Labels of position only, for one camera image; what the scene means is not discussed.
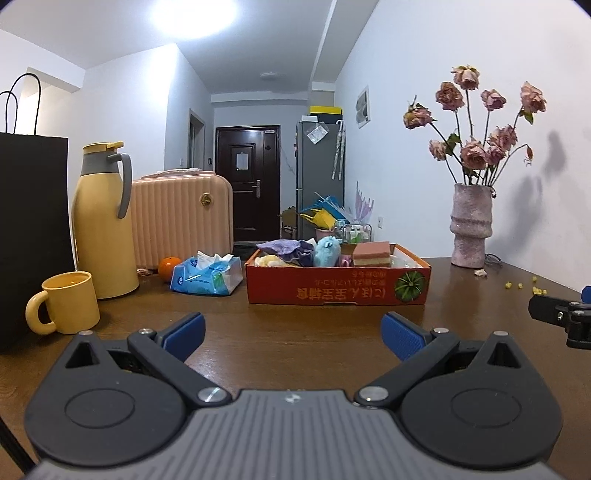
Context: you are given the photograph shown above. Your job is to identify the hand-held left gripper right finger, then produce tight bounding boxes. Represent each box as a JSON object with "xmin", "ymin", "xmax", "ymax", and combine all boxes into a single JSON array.
[{"xmin": 353, "ymin": 312, "xmax": 529, "ymax": 411}]

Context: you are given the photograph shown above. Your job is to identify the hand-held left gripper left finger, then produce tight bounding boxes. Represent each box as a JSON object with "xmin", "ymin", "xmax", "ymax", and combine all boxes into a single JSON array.
[{"xmin": 64, "ymin": 312, "xmax": 232, "ymax": 409}]

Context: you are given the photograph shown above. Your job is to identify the pink layered sponge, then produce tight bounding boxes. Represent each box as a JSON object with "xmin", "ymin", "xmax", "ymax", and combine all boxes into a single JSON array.
[{"xmin": 352, "ymin": 241, "xmax": 393, "ymax": 267}]

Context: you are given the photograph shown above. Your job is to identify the red cardboard box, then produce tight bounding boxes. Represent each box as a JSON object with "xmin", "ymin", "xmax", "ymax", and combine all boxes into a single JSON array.
[{"xmin": 245, "ymin": 242, "xmax": 432, "ymax": 306}]

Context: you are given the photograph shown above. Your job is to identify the yellow plush toy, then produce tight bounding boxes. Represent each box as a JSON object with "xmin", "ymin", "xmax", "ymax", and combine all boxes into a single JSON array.
[{"xmin": 254, "ymin": 254, "xmax": 301, "ymax": 268}]

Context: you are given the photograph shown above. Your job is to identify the blue plush toy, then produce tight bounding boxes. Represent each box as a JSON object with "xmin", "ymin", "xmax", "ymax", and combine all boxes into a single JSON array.
[{"xmin": 314, "ymin": 235, "xmax": 342, "ymax": 267}]

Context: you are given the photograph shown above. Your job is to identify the purple knitted cloth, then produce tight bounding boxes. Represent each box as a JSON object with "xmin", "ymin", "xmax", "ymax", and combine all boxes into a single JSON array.
[{"xmin": 255, "ymin": 239, "xmax": 317, "ymax": 267}]

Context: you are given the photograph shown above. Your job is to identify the yellow crumbs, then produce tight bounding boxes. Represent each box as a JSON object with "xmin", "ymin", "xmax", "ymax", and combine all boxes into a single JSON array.
[{"xmin": 503, "ymin": 276, "xmax": 550, "ymax": 296}]

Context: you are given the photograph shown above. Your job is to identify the blue tissue pack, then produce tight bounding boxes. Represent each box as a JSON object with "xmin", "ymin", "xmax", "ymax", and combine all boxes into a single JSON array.
[{"xmin": 170, "ymin": 250, "xmax": 244, "ymax": 296}]

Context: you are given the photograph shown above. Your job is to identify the orange fruit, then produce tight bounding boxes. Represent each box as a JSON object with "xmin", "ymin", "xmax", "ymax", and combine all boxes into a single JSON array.
[{"xmin": 158, "ymin": 257, "xmax": 183, "ymax": 283}]

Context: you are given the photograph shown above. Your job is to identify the pink textured vase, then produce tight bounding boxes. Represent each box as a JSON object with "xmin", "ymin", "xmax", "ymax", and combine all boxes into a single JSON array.
[{"xmin": 450, "ymin": 183, "xmax": 495, "ymax": 269}]

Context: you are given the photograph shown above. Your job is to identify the pink ribbed suitcase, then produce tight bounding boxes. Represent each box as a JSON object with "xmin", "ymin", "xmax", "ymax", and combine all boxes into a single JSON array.
[{"xmin": 131, "ymin": 169, "xmax": 234, "ymax": 271}]

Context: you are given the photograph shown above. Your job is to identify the yellow mug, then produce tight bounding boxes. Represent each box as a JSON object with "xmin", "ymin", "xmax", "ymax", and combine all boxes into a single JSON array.
[{"xmin": 25, "ymin": 271, "xmax": 101, "ymax": 335}]

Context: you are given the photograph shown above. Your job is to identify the yellow thermos jug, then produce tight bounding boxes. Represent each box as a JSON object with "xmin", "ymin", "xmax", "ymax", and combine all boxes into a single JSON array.
[{"xmin": 71, "ymin": 141, "xmax": 140, "ymax": 300}]

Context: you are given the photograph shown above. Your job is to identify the brown cardboard box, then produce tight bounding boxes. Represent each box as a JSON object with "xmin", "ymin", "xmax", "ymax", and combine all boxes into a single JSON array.
[{"xmin": 281, "ymin": 207, "xmax": 298, "ymax": 241}]

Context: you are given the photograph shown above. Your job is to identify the dark brown door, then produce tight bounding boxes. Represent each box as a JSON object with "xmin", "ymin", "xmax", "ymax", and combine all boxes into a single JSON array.
[{"xmin": 215, "ymin": 124, "xmax": 281, "ymax": 243}]

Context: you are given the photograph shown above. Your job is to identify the dried rose bouquet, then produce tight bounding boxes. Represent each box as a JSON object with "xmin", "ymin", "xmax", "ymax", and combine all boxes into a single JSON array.
[{"xmin": 403, "ymin": 65, "xmax": 548, "ymax": 188}]

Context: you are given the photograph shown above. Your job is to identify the grey refrigerator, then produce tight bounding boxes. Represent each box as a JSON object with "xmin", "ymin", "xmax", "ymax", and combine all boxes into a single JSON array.
[{"xmin": 295, "ymin": 117, "xmax": 346, "ymax": 217}]

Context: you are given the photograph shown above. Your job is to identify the black paper bag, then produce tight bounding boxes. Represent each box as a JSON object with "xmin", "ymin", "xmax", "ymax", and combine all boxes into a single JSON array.
[{"xmin": 0, "ymin": 74, "xmax": 77, "ymax": 354}]

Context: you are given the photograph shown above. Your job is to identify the white folded umbrella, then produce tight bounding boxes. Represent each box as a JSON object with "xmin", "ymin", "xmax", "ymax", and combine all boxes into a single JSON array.
[{"xmin": 333, "ymin": 120, "xmax": 346, "ymax": 182}]

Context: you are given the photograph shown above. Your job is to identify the wire rack with bottles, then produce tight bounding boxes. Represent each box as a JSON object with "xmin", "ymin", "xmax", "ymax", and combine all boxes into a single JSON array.
[{"xmin": 339, "ymin": 220, "xmax": 374, "ymax": 244}]

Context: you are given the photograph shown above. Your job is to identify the purple butterfly wall decoration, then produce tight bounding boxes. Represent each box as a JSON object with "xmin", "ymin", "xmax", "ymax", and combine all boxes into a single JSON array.
[{"xmin": 355, "ymin": 181, "xmax": 375, "ymax": 221}]

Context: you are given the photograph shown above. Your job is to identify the framed wall picture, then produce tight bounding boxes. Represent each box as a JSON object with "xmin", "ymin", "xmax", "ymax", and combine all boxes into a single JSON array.
[{"xmin": 355, "ymin": 84, "xmax": 371, "ymax": 129}]

